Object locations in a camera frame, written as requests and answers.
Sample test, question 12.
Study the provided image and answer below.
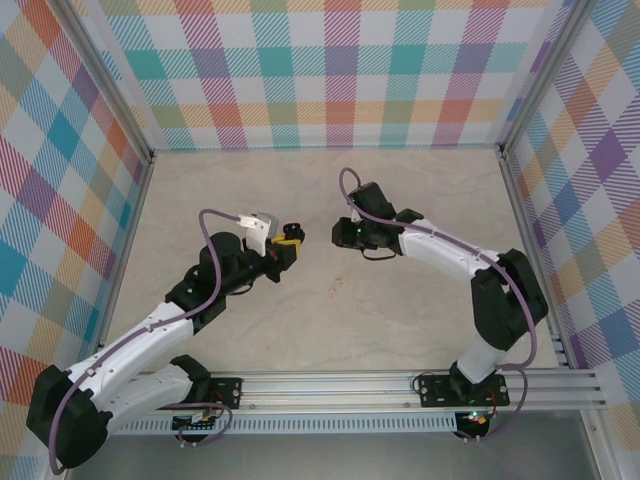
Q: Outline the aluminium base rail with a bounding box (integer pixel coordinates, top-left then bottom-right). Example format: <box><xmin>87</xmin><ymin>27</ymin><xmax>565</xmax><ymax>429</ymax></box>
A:
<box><xmin>102</xmin><ymin>368</ymin><xmax>610</xmax><ymax>415</ymax></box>

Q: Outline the aluminium side rail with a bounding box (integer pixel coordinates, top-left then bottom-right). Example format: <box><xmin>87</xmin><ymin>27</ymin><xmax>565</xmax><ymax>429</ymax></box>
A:
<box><xmin>87</xmin><ymin>154</ymin><xmax>156</xmax><ymax>374</ymax></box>
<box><xmin>499</xmin><ymin>149</ymin><xmax>574</xmax><ymax>371</ymax></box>

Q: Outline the thin black base wire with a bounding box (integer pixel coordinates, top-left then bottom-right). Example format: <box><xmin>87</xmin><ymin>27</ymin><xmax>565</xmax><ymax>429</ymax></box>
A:
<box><xmin>411</xmin><ymin>367</ymin><xmax>451</xmax><ymax>397</ymax></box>

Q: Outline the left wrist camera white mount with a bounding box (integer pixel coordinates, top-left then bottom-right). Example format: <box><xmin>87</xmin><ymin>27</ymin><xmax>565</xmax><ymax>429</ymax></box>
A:
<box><xmin>236</xmin><ymin>211</ymin><xmax>280</xmax><ymax>255</ymax></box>

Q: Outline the grey metal panel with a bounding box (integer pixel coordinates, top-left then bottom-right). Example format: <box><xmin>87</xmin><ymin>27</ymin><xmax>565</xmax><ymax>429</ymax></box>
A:
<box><xmin>94</xmin><ymin>433</ymin><xmax>601</xmax><ymax>480</ymax></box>

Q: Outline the perforated grey cable duct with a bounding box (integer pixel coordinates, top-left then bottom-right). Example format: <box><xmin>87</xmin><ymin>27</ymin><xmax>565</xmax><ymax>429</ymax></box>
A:
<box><xmin>107</xmin><ymin>416</ymin><xmax>460</xmax><ymax>436</ymax></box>

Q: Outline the aluminium frame leg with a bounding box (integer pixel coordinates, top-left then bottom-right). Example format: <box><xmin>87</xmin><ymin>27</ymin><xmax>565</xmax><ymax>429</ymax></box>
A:
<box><xmin>582</xmin><ymin>407</ymin><xmax>619</xmax><ymax>480</ymax></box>

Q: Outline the aluminium frame post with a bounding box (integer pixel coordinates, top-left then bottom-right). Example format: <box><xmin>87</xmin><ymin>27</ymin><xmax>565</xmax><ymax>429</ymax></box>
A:
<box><xmin>48</xmin><ymin>0</ymin><xmax>156</xmax><ymax>166</ymax></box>
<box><xmin>499</xmin><ymin>0</ymin><xmax>596</xmax><ymax>156</ymax></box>

